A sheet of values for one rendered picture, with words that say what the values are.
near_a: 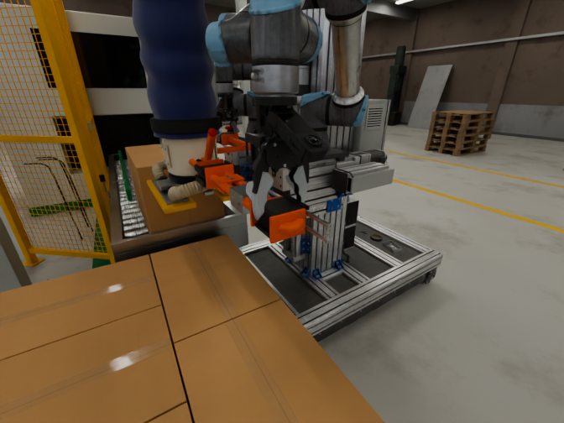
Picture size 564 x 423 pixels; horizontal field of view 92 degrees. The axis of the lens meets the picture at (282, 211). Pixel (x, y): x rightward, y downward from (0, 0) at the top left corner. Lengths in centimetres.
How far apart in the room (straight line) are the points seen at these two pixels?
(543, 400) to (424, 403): 54
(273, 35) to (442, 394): 158
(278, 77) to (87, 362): 94
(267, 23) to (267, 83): 8
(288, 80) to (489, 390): 164
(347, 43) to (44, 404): 128
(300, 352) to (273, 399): 16
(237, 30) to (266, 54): 16
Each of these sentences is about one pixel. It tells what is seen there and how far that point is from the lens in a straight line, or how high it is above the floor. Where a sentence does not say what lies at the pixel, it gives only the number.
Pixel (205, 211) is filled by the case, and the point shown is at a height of 66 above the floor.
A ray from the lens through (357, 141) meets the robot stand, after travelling 154.
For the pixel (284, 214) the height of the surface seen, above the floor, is 108.
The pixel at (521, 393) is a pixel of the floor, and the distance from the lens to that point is 186.
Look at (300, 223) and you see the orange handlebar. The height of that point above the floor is 106.
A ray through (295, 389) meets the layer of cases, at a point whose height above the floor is 54.
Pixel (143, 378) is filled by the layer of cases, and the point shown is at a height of 54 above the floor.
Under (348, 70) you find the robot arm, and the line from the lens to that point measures 102.
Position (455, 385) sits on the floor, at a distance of 173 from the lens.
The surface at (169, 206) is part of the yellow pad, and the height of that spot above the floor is 95.
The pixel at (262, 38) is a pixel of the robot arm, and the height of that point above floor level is 134.
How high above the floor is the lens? 127
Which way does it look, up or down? 24 degrees down
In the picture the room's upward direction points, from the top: straight up
